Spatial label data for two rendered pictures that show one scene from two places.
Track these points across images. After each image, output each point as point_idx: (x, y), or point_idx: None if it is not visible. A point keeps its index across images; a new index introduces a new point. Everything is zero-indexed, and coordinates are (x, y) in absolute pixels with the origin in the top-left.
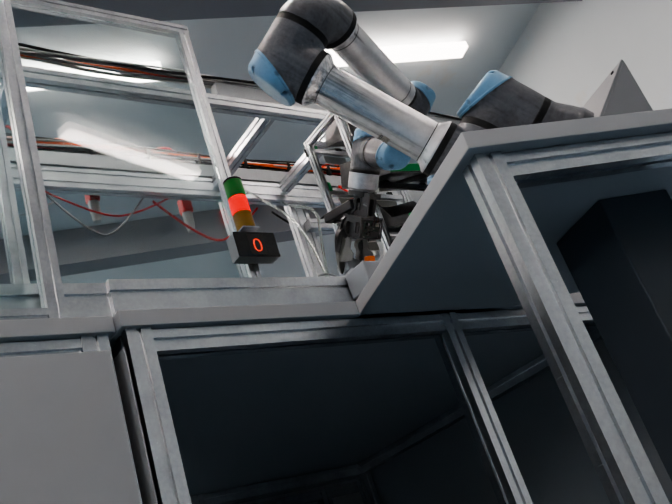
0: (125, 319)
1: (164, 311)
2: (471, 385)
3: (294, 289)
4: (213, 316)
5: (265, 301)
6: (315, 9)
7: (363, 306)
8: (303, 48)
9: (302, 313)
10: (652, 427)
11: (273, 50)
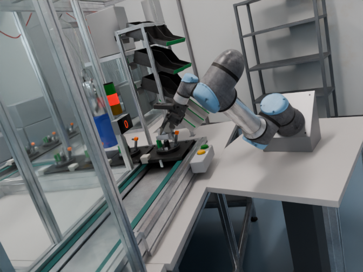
0: (172, 265)
1: (178, 248)
2: (223, 197)
3: (181, 182)
4: (187, 235)
5: (177, 196)
6: (242, 70)
7: (213, 192)
8: (231, 91)
9: (200, 206)
10: (288, 223)
11: (220, 93)
